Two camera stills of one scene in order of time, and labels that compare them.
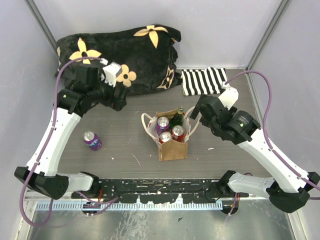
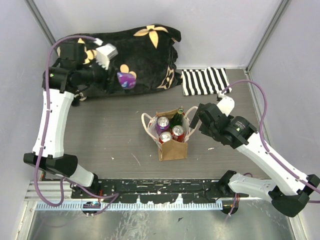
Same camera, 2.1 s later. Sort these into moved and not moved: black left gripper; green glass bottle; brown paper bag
Moved: black left gripper
Not moved: brown paper bag; green glass bottle
